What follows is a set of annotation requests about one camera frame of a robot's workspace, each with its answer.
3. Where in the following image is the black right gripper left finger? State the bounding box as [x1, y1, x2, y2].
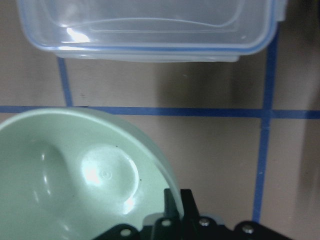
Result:
[163, 188, 180, 220]

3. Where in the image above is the green bowl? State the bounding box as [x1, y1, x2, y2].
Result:
[0, 108, 184, 240]

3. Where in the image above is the clear plastic lidded container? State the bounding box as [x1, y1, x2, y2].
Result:
[16, 0, 288, 63]

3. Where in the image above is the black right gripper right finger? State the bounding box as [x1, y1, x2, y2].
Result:
[180, 189, 200, 220]

